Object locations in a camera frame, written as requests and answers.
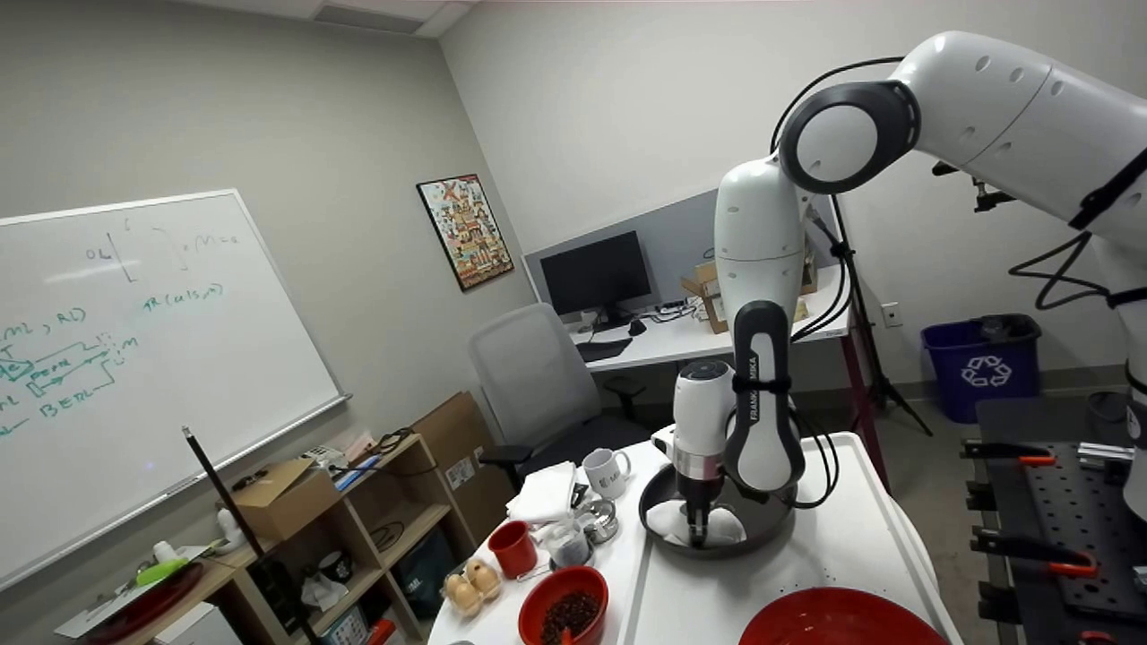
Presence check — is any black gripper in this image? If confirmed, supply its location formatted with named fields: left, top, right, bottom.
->
left=679, top=468, right=725, bottom=547

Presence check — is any black frying pan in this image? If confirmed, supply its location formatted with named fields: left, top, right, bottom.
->
left=636, top=443, right=802, bottom=567

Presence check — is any shiny metal jar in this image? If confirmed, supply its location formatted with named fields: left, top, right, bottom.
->
left=569, top=493, right=623, bottom=547

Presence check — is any white mug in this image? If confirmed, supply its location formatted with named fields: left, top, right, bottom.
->
left=578, top=443, right=636, bottom=503

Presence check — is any grey metal cup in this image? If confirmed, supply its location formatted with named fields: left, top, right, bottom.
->
left=541, top=518, right=599, bottom=575

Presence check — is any red bowl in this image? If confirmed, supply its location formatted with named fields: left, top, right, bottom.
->
left=516, top=564, right=614, bottom=645

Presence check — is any white tray board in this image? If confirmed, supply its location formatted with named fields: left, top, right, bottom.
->
left=623, top=428, right=966, bottom=645

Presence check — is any red plate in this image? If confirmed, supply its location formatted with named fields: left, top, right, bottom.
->
left=736, top=584, right=952, bottom=645

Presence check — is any white office desk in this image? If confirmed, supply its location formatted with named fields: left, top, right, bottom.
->
left=569, top=262, right=893, bottom=487

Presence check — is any red cup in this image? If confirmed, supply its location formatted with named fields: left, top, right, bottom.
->
left=487, top=518, right=545, bottom=584

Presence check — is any black keyboard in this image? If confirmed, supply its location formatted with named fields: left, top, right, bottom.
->
left=573, top=338, right=636, bottom=364

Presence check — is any tan bread roll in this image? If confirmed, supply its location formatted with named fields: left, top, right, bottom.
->
left=440, top=569, right=479, bottom=622
left=464, top=554, right=506, bottom=601

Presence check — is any black tripod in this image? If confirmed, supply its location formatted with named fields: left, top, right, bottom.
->
left=822, top=190, right=938, bottom=441

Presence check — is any grey office chair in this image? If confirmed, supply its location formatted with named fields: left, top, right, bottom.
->
left=464, top=302, right=657, bottom=479

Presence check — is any cardboard box with label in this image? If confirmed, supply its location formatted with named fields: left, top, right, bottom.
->
left=680, top=259, right=733, bottom=338

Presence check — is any wooden shelf unit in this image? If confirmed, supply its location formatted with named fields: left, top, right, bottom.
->
left=50, top=431, right=479, bottom=645

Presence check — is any black computer monitor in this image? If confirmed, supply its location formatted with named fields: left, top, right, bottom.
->
left=534, top=226, right=657, bottom=334

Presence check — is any grey desk partition panel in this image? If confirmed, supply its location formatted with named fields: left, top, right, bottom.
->
left=525, top=184, right=846, bottom=314

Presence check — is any blue recycling bin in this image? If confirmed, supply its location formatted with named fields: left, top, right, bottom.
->
left=917, top=312, right=1048, bottom=428

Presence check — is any framed colourful poster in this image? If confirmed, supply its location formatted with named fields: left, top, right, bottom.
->
left=412, top=171, right=520, bottom=296

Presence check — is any black work table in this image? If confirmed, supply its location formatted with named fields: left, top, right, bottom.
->
left=961, top=391, right=1147, bottom=645

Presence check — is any small cardboard box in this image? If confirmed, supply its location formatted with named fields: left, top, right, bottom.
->
left=230, top=455, right=341, bottom=552

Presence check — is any thin black pole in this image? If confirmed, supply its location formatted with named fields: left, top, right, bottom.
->
left=179, top=428, right=316, bottom=645

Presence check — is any green object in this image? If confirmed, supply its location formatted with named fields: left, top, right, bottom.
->
left=134, top=552, right=195, bottom=590

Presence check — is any whiteboard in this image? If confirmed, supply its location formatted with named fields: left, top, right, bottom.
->
left=0, top=186, right=353, bottom=594

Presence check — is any red dish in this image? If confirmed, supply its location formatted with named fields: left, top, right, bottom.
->
left=84, top=564, right=209, bottom=645

